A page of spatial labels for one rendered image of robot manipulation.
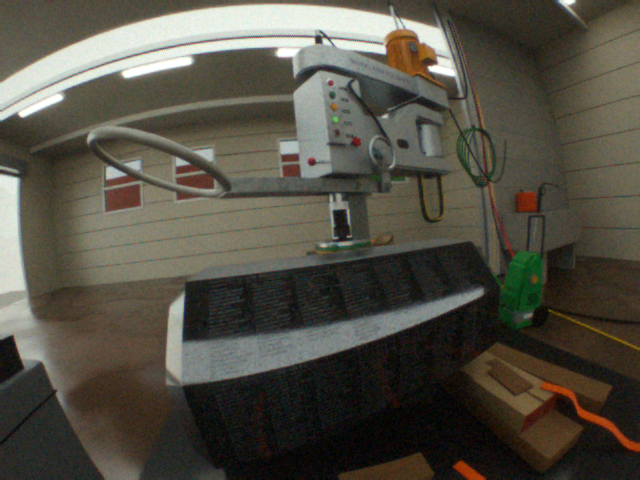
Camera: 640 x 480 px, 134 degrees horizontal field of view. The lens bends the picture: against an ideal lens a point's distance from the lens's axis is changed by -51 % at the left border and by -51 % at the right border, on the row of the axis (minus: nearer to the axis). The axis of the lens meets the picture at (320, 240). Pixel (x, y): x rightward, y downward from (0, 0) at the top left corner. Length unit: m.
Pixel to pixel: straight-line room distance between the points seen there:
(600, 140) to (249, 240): 7.84
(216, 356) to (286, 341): 0.19
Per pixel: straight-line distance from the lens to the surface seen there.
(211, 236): 7.14
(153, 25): 4.46
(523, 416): 1.18
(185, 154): 0.66
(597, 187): 5.43
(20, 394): 0.51
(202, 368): 0.76
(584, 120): 5.61
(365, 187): 1.10
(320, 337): 0.76
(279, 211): 7.07
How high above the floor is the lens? 0.96
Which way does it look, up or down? 4 degrees down
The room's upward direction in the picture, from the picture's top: 6 degrees counter-clockwise
